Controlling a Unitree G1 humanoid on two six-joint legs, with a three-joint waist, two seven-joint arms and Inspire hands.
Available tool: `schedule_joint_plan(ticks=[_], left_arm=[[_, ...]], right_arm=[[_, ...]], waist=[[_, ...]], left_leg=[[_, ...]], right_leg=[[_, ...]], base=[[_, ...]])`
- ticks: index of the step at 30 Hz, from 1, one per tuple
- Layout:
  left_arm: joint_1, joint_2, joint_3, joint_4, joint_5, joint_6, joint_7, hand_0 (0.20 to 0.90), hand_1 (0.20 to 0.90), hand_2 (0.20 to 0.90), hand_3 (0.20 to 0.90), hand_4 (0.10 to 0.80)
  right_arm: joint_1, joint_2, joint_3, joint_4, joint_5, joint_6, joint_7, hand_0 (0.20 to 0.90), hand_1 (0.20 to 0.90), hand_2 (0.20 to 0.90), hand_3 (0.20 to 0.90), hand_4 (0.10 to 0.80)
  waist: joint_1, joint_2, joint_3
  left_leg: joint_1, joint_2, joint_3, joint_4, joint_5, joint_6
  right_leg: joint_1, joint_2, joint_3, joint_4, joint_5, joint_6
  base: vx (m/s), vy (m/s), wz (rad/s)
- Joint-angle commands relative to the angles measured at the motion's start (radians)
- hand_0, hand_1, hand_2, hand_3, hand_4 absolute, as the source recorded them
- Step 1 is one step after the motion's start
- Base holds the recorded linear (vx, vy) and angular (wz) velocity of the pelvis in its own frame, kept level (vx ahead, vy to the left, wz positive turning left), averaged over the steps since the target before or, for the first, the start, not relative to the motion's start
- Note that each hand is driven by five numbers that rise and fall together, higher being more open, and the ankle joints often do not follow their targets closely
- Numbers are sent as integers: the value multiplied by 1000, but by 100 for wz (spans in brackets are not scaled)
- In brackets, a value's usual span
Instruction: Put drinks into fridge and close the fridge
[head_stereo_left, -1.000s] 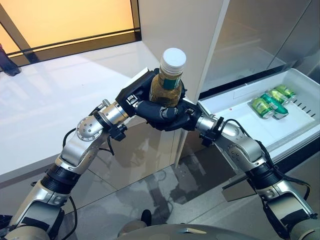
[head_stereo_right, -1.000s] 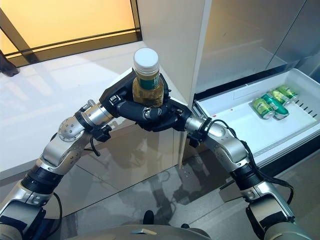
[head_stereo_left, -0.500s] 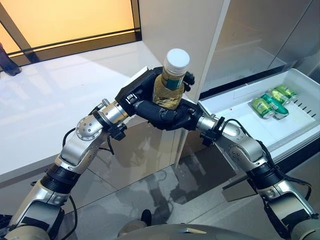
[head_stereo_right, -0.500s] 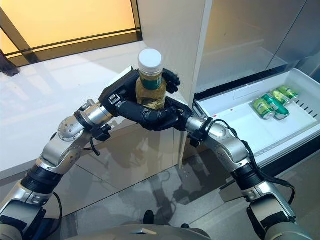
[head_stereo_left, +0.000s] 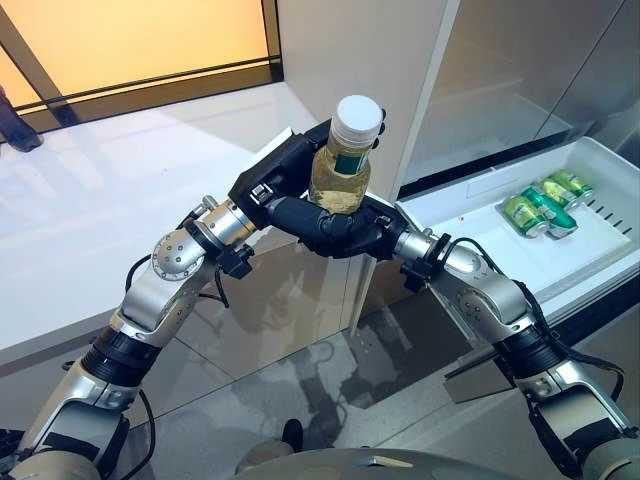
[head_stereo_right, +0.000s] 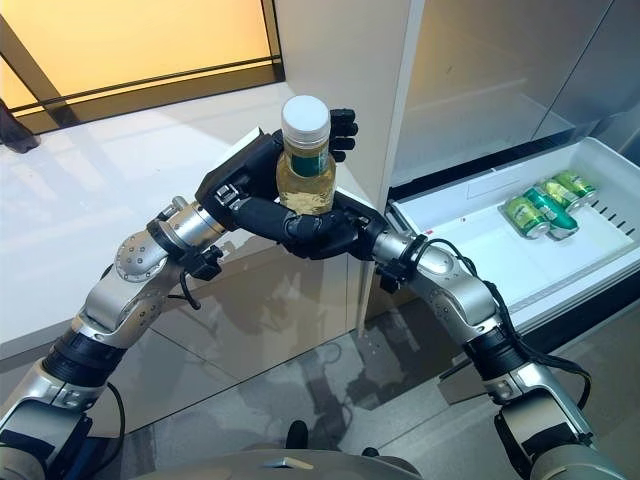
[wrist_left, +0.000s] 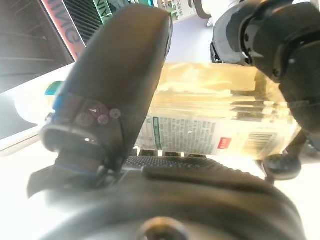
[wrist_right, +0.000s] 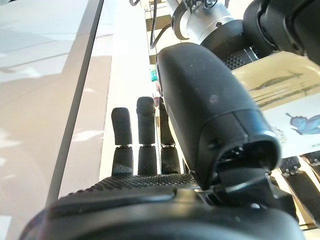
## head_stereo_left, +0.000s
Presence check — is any white fridge drawer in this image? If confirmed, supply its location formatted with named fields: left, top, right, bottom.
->
left=393, top=136, right=640, bottom=406

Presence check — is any stainless steel fridge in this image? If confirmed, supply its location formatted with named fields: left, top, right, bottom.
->
left=397, top=0, right=640, bottom=480

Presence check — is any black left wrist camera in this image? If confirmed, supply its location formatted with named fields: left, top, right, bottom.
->
left=216, top=243, right=255, bottom=280

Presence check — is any dark object by window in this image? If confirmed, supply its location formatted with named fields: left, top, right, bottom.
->
left=0, top=83, right=42, bottom=152

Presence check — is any light green drink can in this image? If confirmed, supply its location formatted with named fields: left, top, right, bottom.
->
left=501, top=194, right=552, bottom=238
left=538, top=169, right=596, bottom=211

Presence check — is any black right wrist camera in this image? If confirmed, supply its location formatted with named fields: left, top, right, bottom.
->
left=398, top=258, right=437, bottom=295

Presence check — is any white counter cabinet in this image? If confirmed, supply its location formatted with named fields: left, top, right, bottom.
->
left=0, top=79, right=371, bottom=480

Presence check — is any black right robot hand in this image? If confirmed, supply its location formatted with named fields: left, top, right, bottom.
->
left=297, top=196, right=409, bottom=262

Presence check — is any dark green drink can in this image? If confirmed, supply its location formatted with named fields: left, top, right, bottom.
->
left=519, top=185, right=579, bottom=241

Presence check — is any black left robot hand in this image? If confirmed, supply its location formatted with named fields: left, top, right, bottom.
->
left=226, top=104, right=389, bottom=237

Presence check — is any grey robot torso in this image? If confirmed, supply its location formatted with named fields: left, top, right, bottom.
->
left=233, top=438, right=507, bottom=480

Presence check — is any orange window black frame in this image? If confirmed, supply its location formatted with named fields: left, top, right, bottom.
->
left=0, top=0, right=286, bottom=121

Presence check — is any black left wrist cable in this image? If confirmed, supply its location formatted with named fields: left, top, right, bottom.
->
left=123, top=254, right=232, bottom=480

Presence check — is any white tall cabinet panel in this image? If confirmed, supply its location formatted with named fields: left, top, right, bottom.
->
left=275, top=0, right=462, bottom=346

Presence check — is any yellow drink bottle white cap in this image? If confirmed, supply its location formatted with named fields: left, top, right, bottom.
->
left=306, top=94, right=384, bottom=217

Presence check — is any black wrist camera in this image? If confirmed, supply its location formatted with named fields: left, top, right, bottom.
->
left=398, top=258, right=437, bottom=295
left=216, top=243, right=255, bottom=280

